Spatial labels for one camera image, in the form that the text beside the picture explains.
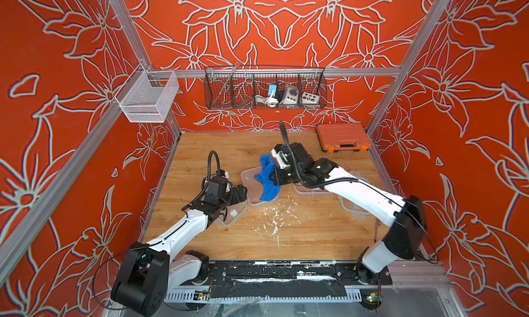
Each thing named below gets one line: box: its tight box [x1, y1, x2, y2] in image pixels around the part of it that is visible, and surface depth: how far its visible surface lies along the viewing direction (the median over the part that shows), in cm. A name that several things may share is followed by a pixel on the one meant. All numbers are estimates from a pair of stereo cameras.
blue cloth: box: [254, 154, 282, 202], surface depth 78 cm
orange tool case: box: [316, 123, 372, 153], surface depth 112 cm
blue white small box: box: [267, 84, 278, 98], surface depth 85 cm
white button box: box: [301, 91, 321, 105], surface depth 96 cm
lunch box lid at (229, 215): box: [214, 201, 248, 227], surface depth 87 cm
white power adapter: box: [283, 84, 299, 105], surface depth 93 cm
